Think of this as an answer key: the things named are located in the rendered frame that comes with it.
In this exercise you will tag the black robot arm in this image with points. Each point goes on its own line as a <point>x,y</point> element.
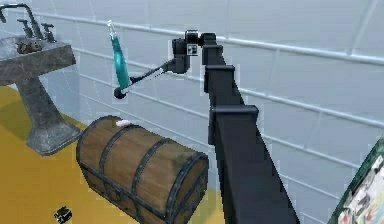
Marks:
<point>246,160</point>

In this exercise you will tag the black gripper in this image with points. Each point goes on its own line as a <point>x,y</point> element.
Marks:
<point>180,56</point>

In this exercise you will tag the dark metal faucet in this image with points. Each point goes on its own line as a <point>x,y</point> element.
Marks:
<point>23,18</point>

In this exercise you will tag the small black object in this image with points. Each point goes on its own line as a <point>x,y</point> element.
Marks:
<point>63,214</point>

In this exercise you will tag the grey stone pedestal sink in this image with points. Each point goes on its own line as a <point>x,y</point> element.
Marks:
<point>36,90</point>

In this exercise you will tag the brown wooden trunk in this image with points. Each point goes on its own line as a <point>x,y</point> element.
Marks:
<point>141,170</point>

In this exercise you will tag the small white soap bar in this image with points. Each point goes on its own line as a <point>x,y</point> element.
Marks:
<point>123,123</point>

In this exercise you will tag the green framed picture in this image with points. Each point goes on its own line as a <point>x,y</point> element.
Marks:
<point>361,190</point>

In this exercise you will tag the teal dispenser bottle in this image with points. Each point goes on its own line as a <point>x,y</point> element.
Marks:
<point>119,58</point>

